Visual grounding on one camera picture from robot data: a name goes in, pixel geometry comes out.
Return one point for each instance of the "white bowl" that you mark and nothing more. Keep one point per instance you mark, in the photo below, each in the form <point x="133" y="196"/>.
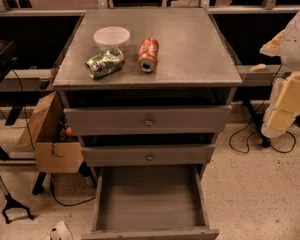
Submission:
<point x="112" y="37"/>

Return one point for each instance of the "white sneaker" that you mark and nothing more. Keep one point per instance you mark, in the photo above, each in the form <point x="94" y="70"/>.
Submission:
<point x="59" y="232"/>

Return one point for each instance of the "grey middle drawer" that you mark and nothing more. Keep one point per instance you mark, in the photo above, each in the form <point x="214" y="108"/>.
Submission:
<point x="147" y="155"/>

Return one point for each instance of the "cardboard box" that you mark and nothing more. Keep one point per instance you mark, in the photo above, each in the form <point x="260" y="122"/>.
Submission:
<point x="42" y="136"/>

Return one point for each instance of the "black tripod stand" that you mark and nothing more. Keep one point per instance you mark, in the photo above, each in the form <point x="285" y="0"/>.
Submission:
<point x="11" y="203"/>

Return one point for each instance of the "crushed green soda can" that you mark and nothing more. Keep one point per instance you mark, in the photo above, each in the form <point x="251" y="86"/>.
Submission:
<point x="105" y="63"/>

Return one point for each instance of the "grey top drawer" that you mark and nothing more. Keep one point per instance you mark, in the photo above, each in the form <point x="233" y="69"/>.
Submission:
<point x="147" y="120"/>

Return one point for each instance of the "red coke can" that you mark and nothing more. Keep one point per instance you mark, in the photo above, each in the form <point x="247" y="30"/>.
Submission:
<point x="148" y="55"/>

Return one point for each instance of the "grey drawer cabinet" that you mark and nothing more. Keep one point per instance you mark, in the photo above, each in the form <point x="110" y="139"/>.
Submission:
<point x="194" y="69"/>

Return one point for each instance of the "cream foam scrap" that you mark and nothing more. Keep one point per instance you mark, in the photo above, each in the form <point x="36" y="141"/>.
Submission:
<point x="258" y="67"/>

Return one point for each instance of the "grey open bottom drawer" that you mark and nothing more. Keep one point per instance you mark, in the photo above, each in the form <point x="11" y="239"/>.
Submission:
<point x="150" y="203"/>

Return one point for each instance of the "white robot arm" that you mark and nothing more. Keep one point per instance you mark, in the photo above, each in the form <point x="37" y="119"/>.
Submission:
<point x="284" y="104"/>

